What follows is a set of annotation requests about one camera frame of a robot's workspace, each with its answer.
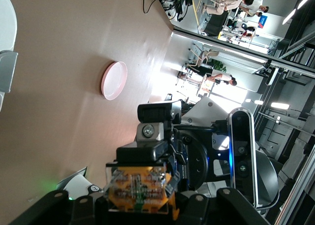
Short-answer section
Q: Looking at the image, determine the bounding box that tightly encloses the seated person with black hair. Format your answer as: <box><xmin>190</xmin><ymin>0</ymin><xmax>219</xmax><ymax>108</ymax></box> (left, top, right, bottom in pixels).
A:
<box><xmin>204</xmin><ymin>72</ymin><xmax>238</xmax><ymax>87</ymax></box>

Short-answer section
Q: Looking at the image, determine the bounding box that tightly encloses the white lidded plastic box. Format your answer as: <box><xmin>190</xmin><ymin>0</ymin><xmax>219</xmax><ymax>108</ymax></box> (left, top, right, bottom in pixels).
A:
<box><xmin>0</xmin><ymin>0</ymin><xmax>19</xmax><ymax>112</ymax></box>

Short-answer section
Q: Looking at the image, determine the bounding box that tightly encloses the long ceiling light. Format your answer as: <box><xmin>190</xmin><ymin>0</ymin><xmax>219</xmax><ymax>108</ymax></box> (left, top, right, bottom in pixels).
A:
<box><xmin>270</xmin><ymin>101</ymin><xmax>290</xmax><ymax>110</ymax></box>
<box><xmin>282</xmin><ymin>8</ymin><xmax>297</xmax><ymax>26</ymax></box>
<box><xmin>296</xmin><ymin>0</ymin><xmax>315</xmax><ymax>10</ymax></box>

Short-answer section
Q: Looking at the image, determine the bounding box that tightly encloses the beige chair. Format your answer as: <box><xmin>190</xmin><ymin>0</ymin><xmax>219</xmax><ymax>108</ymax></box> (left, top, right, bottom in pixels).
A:
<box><xmin>187</xmin><ymin>49</ymin><xmax>220</xmax><ymax>71</ymax></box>

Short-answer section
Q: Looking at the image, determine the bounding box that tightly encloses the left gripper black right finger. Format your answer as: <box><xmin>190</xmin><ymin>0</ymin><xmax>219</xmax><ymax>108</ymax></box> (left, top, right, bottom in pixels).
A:
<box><xmin>176</xmin><ymin>187</ymin><xmax>271</xmax><ymax>225</ymax></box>

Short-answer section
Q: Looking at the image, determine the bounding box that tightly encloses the black cable bundle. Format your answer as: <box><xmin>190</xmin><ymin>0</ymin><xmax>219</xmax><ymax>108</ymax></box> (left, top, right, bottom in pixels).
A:
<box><xmin>152</xmin><ymin>0</ymin><xmax>195</xmax><ymax>22</ymax></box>

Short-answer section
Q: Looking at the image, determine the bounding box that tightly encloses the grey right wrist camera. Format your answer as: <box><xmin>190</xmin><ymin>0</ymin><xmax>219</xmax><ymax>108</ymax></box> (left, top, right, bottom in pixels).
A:
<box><xmin>226</xmin><ymin>106</ymin><xmax>259</xmax><ymax>207</ymax></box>

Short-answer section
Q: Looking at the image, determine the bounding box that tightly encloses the thin black looped cable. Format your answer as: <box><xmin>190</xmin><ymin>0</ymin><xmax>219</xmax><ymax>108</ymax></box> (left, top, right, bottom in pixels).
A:
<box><xmin>142</xmin><ymin>0</ymin><xmax>158</xmax><ymax>14</ymax></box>

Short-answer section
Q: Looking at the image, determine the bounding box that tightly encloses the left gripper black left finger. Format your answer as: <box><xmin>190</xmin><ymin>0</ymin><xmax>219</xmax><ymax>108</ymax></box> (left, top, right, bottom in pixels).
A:
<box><xmin>9</xmin><ymin>189</ymin><xmax>109</xmax><ymax>225</ymax></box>

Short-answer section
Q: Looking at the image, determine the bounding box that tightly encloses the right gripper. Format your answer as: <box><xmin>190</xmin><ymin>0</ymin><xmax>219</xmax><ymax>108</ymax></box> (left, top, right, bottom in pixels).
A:
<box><xmin>169</xmin><ymin>96</ymin><xmax>232</xmax><ymax>201</ymax></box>

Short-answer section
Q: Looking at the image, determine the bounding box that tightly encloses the green potted plant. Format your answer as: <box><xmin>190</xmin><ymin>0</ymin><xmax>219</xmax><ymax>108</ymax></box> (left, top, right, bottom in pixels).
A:
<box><xmin>210</xmin><ymin>59</ymin><xmax>227</xmax><ymax>73</ymax></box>

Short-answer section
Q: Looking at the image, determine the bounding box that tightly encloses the dark metal frame beam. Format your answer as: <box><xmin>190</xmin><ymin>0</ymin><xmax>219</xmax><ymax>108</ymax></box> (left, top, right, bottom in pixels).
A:
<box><xmin>172</xmin><ymin>28</ymin><xmax>315</xmax><ymax>75</ymax></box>

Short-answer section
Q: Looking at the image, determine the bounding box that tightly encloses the blue sign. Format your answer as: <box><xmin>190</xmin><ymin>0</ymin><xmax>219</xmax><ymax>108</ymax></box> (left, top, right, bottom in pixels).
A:
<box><xmin>257</xmin><ymin>15</ymin><xmax>268</xmax><ymax>29</ymax></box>

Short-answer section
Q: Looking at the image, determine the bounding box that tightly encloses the pink round plate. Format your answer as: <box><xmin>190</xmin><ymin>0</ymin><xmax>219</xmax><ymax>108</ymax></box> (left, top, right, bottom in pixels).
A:
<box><xmin>99</xmin><ymin>61</ymin><xmax>128</xmax><ymax>101</ymax></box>

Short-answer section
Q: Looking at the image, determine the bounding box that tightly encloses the person in white shirt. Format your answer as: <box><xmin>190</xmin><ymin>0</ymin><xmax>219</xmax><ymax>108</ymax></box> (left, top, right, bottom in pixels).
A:
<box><xmin>240</xmin><ymin>0</ymin><xmax>270</xmax><ymax>18</ymax></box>

